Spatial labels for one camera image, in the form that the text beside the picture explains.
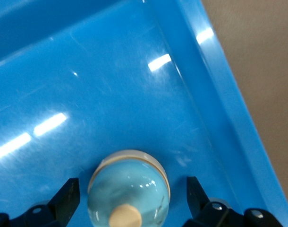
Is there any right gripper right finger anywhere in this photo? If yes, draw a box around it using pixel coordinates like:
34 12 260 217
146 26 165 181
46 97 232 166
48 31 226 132
184 176 281 227

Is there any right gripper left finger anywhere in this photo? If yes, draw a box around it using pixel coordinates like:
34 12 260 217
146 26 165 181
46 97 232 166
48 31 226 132
0 177 81 227

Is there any light blue call bell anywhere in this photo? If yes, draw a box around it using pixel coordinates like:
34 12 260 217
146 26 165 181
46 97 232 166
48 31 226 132
87 149 171 227

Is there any blue plastic tray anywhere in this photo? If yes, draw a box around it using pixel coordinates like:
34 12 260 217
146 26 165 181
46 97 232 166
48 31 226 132
0 0 288 227

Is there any brown table mat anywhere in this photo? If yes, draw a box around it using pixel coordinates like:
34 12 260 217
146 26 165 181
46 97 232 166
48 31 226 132
202 0 288 227

